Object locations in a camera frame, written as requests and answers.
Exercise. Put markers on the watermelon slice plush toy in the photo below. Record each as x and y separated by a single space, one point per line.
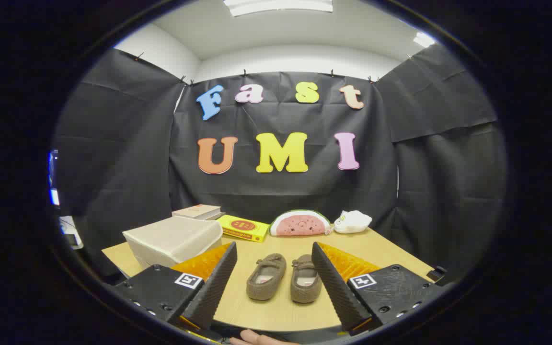
300 224

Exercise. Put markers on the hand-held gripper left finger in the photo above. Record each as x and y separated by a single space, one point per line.
218 282

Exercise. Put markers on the beige book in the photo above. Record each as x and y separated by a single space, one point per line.
197 211

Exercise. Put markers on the white device with keypad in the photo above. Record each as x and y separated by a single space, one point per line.
71 232

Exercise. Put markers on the large ceiling light panel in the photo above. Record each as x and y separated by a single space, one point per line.
278 5

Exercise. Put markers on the brown fuzzy slipper shoe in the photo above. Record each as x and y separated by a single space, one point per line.
304 282
266 278

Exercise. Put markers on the black backdrop cloth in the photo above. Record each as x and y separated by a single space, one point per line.
304 191

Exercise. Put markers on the yellow book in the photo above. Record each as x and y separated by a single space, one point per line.
243 228

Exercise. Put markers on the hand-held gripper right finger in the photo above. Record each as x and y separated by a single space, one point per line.
333 287

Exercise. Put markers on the small ceiling light panel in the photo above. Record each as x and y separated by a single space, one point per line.
423 40

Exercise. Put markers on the white plush toy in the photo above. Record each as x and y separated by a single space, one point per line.
352 222

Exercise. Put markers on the glowing computer screen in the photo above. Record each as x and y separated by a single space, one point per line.
54 194

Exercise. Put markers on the cream fabric storage box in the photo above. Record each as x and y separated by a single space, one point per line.
170 239

